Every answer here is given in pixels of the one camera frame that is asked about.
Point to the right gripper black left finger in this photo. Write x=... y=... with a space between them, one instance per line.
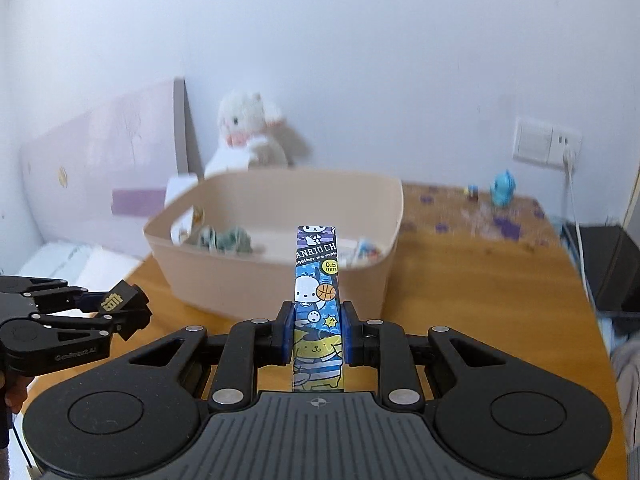
x=130 y=415

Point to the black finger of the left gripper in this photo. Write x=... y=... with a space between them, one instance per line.
x=50 y=294
x=23 y=332

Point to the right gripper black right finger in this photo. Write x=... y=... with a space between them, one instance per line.
x=492 y=412

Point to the black cube gold character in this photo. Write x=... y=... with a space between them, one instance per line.
x=127 y=307

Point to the cartoon pencil lead box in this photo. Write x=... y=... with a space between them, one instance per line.
x=318 y=343

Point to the green plaid scrunchie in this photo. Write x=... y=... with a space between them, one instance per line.
x=233 y=241

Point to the person's hand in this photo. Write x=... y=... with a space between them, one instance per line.
x=15 y=390

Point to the pink purple headboard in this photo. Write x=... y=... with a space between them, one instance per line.
x=98 y=178

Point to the white phone stand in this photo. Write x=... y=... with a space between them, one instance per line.
x=178 y=185

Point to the beige plastic storage bin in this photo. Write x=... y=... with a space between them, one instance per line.
x=270 y=204

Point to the black side table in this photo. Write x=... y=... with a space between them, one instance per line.
x=612 y=270

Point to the blue toy figure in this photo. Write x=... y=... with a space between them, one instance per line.
x=502 y=190

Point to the white plush lamb toy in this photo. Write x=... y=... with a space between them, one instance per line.
x=246 y=126

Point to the white wall switch socket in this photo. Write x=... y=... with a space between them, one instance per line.
x=543 y=144

